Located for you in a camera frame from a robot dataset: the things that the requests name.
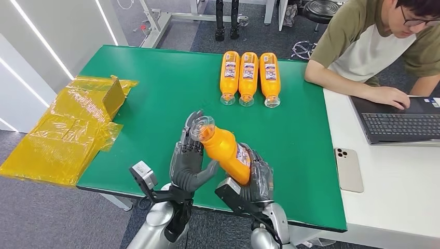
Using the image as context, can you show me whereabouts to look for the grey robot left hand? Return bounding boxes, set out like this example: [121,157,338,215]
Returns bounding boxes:
[169,109,219,192]

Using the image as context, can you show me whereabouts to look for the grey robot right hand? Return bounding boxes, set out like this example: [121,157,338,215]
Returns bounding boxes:
[239,142,274,204]

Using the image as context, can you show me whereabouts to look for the orange detergent bottle blue label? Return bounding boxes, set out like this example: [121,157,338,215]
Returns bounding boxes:
[190,116,252,186]

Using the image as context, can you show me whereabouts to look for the green table mat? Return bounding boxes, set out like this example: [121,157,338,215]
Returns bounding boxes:
[76,45,348,233]

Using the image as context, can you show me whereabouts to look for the white table foot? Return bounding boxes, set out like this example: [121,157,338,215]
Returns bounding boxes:
[100,192,134,212]

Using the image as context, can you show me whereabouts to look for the beige smartphone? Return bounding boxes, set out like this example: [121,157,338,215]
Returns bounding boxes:
[334,147,364,193]

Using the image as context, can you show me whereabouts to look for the yellow plastic wrapped cardboard box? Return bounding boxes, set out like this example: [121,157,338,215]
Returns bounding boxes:
[0,75,140,188]

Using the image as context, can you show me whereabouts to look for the chrome star chair base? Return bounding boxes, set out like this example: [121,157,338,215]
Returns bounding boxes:
[291,40,318,61]

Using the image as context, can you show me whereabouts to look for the dark grey laptop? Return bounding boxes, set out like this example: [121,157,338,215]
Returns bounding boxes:
[349,95,440,145]

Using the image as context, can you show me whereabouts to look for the person's right hand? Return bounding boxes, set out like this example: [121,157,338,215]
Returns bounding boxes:
[368,86,412,110]

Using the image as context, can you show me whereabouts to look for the grey crumpled bag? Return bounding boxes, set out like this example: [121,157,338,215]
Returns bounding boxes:
[283,3,298,28]

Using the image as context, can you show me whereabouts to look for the person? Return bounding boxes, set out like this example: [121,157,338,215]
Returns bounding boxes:
[304,0,440,110]

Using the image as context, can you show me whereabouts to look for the white desk leg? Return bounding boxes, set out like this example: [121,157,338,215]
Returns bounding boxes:
[264,0,278,26]

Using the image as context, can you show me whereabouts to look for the black round stool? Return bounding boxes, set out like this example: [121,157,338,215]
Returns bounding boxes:
[303,0,341,33]

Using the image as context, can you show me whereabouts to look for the black framed glasses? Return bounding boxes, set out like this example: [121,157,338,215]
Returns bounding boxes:
[399,5,440,28]

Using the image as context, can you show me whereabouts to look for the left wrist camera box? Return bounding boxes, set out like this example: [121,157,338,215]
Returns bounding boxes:
[129,160,159,199]

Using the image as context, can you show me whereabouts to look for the white metal floor frame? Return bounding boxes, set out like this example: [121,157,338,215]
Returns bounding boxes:
[139,0,250,49]

